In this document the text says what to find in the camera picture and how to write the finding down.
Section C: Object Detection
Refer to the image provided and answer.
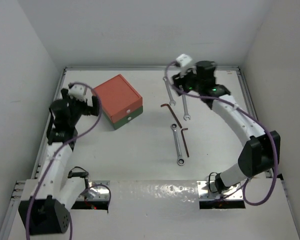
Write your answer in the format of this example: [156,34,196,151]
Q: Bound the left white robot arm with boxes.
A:
[18,82,102,239]

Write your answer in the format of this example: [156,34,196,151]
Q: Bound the silver ratchet wrench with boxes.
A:
[170,123,185,166]

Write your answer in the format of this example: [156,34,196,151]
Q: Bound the silver combination wrench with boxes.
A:
[162,77,176,106]

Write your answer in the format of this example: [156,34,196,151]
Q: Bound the white front cover board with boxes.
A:
[7,178,300,240]

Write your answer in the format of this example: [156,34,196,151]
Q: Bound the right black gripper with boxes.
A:
[172,65,203,96]

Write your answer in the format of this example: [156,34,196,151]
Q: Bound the silver open-end wrench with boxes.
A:
[181,94,191,121]

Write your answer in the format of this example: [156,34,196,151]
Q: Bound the orange drawer box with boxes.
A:
[94,74,143,124]

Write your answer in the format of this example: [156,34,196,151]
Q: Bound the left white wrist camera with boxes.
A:
[68,84,87,103]

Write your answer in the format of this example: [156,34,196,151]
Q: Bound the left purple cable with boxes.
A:
[24,81,102,240]

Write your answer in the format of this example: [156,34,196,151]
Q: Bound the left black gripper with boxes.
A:
[62,88,100,126]

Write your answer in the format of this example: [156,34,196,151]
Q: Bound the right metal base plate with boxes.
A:
[196,180,243,202]

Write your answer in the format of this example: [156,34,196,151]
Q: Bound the metal base plate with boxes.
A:
[63,179,111,201]
[196,180,243,202]

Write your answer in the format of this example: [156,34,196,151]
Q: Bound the green drawer box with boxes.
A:
[102,106,144,130]

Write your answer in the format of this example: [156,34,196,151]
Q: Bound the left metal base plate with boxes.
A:
[63,179,111,201]

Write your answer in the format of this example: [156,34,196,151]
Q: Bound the short dark red hex key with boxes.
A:
[180,127,190,158]

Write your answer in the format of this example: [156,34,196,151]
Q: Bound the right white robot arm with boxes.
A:
[164,55,281,195]

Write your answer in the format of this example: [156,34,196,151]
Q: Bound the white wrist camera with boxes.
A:
[68,84,87,103]
[175,53,193,69]

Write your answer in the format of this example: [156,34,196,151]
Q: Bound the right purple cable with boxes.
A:
[164,61,279,206]

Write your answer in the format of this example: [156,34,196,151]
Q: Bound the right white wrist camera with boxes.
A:
[175,53,193,69]

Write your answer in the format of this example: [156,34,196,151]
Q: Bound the purple cable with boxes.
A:
[24,81,102,240]
[164,61,279,206]

